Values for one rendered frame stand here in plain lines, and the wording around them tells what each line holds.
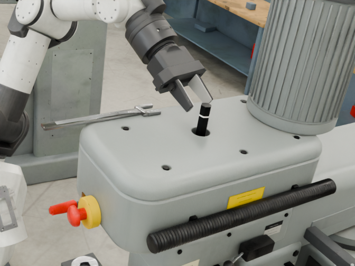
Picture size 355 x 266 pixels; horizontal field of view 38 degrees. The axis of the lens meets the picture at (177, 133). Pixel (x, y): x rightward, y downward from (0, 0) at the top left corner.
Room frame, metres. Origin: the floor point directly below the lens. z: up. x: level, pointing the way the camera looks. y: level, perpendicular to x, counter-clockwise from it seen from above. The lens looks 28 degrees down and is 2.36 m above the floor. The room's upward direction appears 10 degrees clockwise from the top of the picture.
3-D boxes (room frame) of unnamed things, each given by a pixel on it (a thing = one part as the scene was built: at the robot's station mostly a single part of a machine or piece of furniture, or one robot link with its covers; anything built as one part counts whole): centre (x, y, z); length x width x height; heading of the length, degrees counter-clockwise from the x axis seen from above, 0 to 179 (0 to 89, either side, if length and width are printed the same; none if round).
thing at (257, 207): (0.80, -0.16, 1.79); 0.45 x 0.04 x 0.04; 128
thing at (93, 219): (0.75, 0.14, 1.76); 0.06 x 0.02 x 0.06; 38
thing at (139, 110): (0.88, 0.15, 1.89); 0.24 x 0.04 x 0.01; 129
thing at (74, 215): (0.74, 0.15, 1.76); 0.04 x 0.03 x 0.04; 38
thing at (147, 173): (0.90, -0.06, 1.81); 0.47 x 0.26 x 0.16; 128
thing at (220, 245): (0.92, -0.08, 1.68); 0.34 x 0.24 x 0.10; 128
